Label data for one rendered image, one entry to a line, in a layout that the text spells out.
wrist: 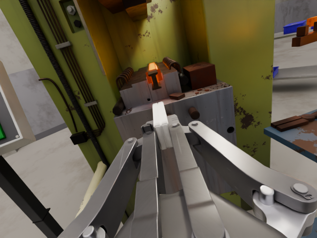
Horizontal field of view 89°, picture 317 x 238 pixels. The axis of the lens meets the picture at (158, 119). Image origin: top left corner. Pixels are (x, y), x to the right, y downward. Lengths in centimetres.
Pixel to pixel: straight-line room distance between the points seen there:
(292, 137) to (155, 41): 78
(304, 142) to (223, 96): 23
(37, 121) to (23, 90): 61
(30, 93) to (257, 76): 373
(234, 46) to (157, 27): 45
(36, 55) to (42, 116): 325
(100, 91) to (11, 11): 38
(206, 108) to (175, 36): 59
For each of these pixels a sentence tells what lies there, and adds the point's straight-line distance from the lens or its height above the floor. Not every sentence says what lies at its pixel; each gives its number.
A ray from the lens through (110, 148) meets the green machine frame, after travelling 83.
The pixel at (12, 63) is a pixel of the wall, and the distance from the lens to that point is 397.
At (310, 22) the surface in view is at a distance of 69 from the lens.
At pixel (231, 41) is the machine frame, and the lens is 74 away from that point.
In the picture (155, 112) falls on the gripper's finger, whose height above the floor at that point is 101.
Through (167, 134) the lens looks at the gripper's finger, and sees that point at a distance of 16.
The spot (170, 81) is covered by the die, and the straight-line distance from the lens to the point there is 54.
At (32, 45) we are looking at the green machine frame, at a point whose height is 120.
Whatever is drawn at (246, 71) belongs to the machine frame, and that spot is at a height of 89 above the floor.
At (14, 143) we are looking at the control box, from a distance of 56.
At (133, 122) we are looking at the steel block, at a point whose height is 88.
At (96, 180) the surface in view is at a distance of 79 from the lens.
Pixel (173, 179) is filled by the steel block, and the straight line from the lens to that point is 67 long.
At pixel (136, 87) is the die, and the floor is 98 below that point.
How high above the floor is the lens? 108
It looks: 24 degrees down
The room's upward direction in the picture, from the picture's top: 16 degrees counter-clockwise
